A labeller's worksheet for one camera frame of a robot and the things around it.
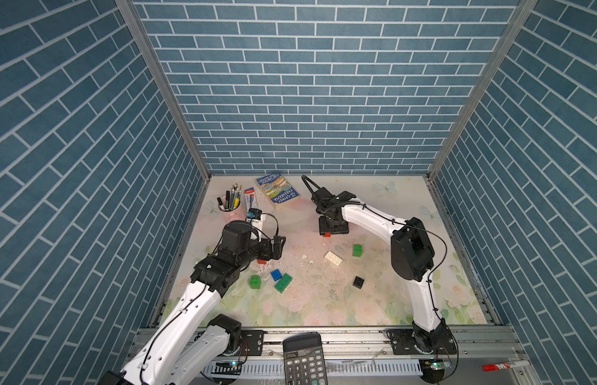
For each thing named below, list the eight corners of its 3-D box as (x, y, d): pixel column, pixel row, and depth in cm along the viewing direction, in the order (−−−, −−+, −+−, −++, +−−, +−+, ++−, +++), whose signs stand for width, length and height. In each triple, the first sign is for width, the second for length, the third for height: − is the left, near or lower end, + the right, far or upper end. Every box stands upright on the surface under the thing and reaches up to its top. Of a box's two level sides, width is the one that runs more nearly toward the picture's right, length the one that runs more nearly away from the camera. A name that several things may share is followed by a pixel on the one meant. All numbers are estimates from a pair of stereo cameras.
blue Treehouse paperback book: (275, 210, 108) (275, 207, 106) (255, 183, 118) (254, 180, 117) (300, 197, 113) (300, 194, 111) (278, 172, 124) (278, 169, 122)
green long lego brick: (274, 288, 87) (273, 286, 86) (284, 274, 91) (284, 272, 89) (282, 294, 86) (282, 292, 84) (292, 279, 89) (292, 277, 88)
